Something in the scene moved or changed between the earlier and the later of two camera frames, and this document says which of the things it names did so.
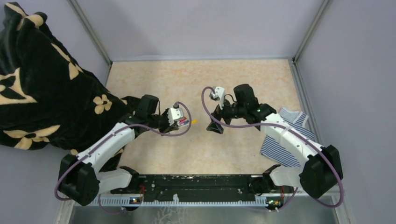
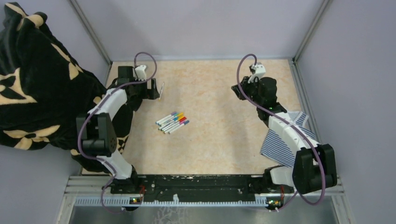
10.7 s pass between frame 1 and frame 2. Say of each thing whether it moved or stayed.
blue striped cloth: stayed
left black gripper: moved
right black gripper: moved
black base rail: stayed
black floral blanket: stayed
